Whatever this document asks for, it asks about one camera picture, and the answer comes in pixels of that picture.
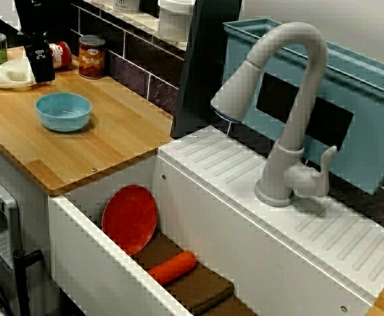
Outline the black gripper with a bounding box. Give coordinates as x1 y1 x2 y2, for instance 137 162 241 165
13 0 56 84

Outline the light blue bowl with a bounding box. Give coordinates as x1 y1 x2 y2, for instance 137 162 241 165
35 92 92 133

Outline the red plate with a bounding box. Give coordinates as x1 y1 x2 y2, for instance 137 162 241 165
101 184 159 257

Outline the orange toy sausage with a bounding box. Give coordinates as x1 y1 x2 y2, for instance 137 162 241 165
147 251 198 286

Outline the white toy milk jug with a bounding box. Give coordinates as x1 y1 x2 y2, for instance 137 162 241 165
0 56 38 90

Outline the orange beans can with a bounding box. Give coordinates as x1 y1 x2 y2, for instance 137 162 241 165
78 35 107 79

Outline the white lidded labelled jar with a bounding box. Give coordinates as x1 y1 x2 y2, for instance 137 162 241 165
112 0 140 13

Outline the white lidded plastic jar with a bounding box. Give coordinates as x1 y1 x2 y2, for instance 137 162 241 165
157 0 196 37

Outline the grey cabinet front panel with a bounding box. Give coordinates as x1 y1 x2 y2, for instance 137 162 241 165
0 166 24 297

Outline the white toy sink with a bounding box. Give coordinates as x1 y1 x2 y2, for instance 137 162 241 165
48 124 384 316

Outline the grey toy faucet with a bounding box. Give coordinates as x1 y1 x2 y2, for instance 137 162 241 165
210 22 339 208

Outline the brown folded cloth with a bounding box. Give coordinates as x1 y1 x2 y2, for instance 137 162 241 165
134 226 257 316

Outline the light blue plastic bin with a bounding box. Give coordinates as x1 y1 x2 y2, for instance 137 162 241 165
223 18 384 196

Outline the black upright post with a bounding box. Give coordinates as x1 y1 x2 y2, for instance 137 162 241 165
170 0 244 139

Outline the black cabinet handle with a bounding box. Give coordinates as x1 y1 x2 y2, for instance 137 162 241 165
12 249 44 316

